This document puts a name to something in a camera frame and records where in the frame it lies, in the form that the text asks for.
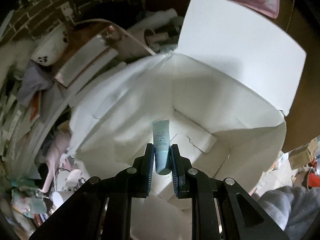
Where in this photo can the small brown cardboard box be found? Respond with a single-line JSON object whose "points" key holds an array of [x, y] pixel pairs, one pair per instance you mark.
{"points": [[303, 155]]}

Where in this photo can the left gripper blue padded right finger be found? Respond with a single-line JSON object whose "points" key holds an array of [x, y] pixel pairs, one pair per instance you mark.
{"points": [[179, 168]]}

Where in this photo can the purple grey cloth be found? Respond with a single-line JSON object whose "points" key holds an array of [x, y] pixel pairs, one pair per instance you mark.
{"points": [[34, 80]]}

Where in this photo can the white cardboard box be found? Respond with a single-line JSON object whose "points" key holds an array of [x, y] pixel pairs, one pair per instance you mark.
{"points": [[225, 90]]}

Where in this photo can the panda print white bowl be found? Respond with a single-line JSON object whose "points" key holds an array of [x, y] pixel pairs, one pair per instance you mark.
{"points": [[52, 47]]}

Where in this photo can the light blue cosmetic tube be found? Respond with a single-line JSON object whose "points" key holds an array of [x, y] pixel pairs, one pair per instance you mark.
{"points": [[161, 143]]}

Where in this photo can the grey fluffy blanket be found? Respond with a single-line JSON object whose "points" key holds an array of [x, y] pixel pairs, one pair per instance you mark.
{"points": [[293, 208]]}

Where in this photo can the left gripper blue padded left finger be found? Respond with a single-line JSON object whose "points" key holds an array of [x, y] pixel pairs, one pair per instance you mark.
{"points": [[142, 178]]}

